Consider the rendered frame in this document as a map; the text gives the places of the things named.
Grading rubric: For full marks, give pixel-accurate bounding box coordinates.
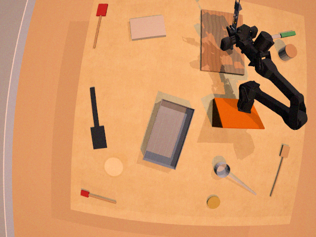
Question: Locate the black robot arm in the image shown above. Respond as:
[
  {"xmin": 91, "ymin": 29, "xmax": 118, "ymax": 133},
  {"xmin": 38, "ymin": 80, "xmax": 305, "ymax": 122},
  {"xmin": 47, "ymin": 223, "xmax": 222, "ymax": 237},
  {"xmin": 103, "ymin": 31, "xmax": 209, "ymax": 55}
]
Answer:
[{"xmin": 235, "ymin": 24, "xmax": 308, "ymax": 130}]

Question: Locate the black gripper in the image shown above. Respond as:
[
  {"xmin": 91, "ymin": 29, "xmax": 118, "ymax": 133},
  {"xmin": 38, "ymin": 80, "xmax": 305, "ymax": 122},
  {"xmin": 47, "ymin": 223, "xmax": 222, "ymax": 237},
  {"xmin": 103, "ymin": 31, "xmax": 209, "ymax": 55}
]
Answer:
[{"xmin": 220, "ymin": 25, "xmax": 258, "ymax": 54}]

